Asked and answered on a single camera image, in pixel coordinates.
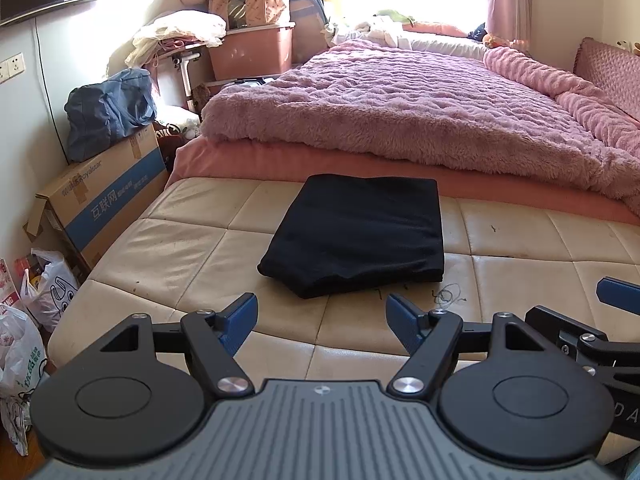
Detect blue duffel bag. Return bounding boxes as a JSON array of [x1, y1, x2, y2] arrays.
[[64, 67, 158, 163]]

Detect red and white package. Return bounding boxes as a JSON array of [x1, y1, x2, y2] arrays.
[[0, 257, 22, 311]]

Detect patterned storage bag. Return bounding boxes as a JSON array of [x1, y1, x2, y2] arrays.
[[207, 0, 292, 28]]

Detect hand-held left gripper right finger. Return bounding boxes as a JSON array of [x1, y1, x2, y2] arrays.
[[386, 293, 544, 400]]

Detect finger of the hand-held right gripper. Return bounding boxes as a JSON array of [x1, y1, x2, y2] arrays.
[[596, 276, 640, 307], [524, 304, 640, 368]]

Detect white cloth pile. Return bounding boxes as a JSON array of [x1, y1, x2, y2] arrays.
[[125, 10, 228, 68]]

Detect white green print plastic bag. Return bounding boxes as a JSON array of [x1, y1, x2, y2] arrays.
[[0, 302, 48, 456]]

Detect white wall socket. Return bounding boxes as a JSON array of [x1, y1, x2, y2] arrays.
[[0, 52, 25, 85]]

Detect black cable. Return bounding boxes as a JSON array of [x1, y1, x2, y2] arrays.
[[32, 17, 69, 166]]

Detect blue striped bag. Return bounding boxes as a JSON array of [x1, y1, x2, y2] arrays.
[[290, 0, 331, 68]]

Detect heap of clothes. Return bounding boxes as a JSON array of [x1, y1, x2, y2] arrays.
[[325, 9, 417, 51]]

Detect white cartoon print plastic bag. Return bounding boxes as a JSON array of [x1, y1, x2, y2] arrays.
[[20, 247, 81, 333]]

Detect blue striped cardboard box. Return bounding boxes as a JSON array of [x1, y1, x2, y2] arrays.
[[22, 122, 171, 273]]

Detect printed plush cushion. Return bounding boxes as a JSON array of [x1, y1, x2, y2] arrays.
[[152, 105, 203, 171]]

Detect white bedding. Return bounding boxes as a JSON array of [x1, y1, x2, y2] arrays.
[[400, 30, 488, 59]]

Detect pink fluffy blanket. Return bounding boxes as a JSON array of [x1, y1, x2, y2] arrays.
[[200, 39, 640, 217]]

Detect pink quilted headboard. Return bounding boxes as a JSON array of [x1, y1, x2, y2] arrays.
[[572, 36, 640, 123]]

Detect salmon pink bed sheet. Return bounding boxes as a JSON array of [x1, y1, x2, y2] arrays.
[[167, 137, 640, 226]]

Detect pink plastic storage box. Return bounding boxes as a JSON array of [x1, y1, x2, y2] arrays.
[[206, 24, 296, 81]]

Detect pink curtain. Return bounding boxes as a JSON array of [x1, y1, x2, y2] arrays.
[[487, 0, 533, 53]]

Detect plush toy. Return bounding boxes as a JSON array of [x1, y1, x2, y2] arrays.
[[482, 32, 516, 52]]

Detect black pants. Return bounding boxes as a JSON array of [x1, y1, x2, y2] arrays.
[[256, 174, 446, 300]]

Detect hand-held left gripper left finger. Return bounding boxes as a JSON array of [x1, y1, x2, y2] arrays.
[[97, 292, 260, 400]]

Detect small folding table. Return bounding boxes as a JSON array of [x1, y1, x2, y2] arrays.
[[155, 42, 211, 111]]

